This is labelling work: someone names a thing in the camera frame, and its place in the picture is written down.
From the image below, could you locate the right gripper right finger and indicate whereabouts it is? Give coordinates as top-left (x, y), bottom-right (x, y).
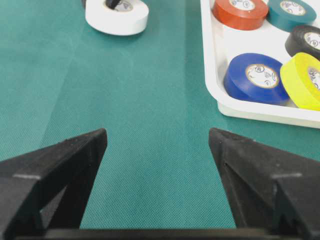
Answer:
top-left (208, 127), bottom-right (320, 240)

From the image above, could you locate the red tape roll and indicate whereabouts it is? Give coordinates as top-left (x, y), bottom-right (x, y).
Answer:
top-left (212, 0), bottom-right (269, 31)

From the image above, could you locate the blue tape roll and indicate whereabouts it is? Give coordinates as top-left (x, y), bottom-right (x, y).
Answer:
top-left (223, 53), bottom-right (290, 105)

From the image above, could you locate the white tape roll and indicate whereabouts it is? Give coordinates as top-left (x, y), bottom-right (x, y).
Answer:
top-left (82, 0), bottom-right (149, 36)

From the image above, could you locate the yellow tape roll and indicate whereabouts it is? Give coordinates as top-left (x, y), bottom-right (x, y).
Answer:
top-left (280, 52), bottom-right (320, 111)

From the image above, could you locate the black tape roll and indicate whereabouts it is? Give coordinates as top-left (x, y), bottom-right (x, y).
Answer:
top-left (285, 25), bottom-right (320, 60)

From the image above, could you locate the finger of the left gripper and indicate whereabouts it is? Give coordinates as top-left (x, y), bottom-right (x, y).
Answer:
top-left (106, 0), bottom-right (120, 10)

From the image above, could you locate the white plastic tray case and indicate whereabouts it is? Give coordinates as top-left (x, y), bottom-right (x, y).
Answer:
top-left (200, 0), bottom-right (320, 129)

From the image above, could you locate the green tape roll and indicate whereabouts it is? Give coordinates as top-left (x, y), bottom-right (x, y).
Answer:
top-left (266, 0), bottom-right (317, 32)

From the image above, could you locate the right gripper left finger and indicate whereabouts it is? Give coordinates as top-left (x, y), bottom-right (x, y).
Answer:
top-left (0, 128), bottom-right (108, 240)

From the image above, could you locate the green table cloth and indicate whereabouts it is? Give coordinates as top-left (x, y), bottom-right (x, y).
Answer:
top-left (0, 0), bottom-right (320, 229)

